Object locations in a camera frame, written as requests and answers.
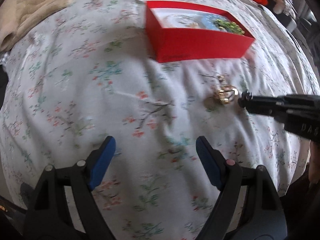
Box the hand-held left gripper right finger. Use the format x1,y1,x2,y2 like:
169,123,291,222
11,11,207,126
195,135,288,240

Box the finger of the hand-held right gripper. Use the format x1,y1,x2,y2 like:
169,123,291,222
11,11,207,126
238,102,286,123
238,89,286,107

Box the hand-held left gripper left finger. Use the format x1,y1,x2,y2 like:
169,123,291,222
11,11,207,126
24,135,117,240

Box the gold hair clip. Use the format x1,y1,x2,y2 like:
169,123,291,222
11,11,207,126
205,74,238,111

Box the green bead bracelet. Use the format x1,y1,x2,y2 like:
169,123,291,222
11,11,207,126
212,18,245,35

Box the red cardboard box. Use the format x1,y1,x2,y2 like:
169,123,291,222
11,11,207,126
145,0,256,64

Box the large blue bead bracelet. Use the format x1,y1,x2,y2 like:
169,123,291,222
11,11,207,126
199,17,218,31

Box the silver beaded bracelet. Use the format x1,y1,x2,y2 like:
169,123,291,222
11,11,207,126
165,14,192,28

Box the floral bed sheet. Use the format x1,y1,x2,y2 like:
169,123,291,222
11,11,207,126
0,0,319,240

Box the beige quilted blanket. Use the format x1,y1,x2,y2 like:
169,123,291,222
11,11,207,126
0,0,87,53

